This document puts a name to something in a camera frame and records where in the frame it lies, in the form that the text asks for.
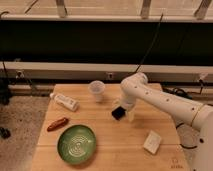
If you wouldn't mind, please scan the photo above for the clear plastic cup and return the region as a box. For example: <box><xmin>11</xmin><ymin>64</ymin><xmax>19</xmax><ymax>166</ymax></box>
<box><xmin>88</xmin><ymin>80</ymin><xmax>105</xmax><ymax>103</ymax></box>

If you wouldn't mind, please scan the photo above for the small black floor object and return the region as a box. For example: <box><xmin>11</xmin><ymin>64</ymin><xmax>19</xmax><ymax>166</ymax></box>
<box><xmin>0</xmin><ymin>127</ymin><xmax>11</xmax><ymax>139</ymax></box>

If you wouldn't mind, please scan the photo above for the black hanging cable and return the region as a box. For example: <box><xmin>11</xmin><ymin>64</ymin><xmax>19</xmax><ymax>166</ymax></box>
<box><xmin>134</xmin><ymin>12</ymin><xmax>165</xmax><ymax>74</ymax></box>

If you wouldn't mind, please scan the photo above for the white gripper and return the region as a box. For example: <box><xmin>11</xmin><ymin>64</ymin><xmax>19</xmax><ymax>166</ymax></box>
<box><xmin>113</xmin><ymin>98</ymin><xmax>136</xmax><ymax>122</ymax></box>

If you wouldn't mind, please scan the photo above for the black object at left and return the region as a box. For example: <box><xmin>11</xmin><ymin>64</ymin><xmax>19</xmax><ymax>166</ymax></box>
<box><xmin>0</xmin><ymin>79</ymin><xmax>12</xmax><ymax>105</ymax></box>

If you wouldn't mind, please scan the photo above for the black floor cable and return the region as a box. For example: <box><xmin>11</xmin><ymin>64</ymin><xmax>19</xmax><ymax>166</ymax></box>
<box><xmin>163</xmin><ymin>87</ymin><xmax>201</xmax><ymax>150</ymax></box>

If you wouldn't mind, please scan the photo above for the green ridged bowl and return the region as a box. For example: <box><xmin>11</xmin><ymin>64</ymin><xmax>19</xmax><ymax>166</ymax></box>
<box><xmin>57</xmin><ymin>125</ymin><xmax>96</xmax><ymax>165</ymax></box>

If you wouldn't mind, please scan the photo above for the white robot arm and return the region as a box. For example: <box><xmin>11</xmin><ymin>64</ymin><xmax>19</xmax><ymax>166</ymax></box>
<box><xmin>112</xmin><ymin>72</ymin><xmax>213</xmax><ymax>171</ymax></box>

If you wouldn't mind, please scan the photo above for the white sponge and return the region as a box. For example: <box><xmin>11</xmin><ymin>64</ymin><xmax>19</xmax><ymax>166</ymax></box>
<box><xmin>143</xmin><ymin>131</ymin><xmax>162</xmax><ymax>154</ymax></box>

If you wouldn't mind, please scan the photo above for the grey wall rail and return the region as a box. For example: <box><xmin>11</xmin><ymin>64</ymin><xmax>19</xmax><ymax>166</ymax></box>
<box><xmin>0</xmin><ymin>60</ymin><xmax>213</xmax><ymax>83</ymax></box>

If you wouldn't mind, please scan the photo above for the white tube bottle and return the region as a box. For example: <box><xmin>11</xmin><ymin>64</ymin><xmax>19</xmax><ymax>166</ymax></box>
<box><xmin>50</xmin><ymin>93</ymin><xmax>78</xmax><ymax>112</ymax></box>

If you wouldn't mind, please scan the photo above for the black eraser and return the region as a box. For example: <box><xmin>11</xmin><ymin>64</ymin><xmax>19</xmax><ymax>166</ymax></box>
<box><xmin>111</xmin><ymin>106</ymin><xmax>126</xmax><ymax>120</ymax></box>

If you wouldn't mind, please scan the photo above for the red-brown sausage toy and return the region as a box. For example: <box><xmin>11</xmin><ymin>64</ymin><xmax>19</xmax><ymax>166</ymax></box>
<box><xmin>47</xmin><ymin>117</ymin><xmax>69</xmax><ymax>132</ymax></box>

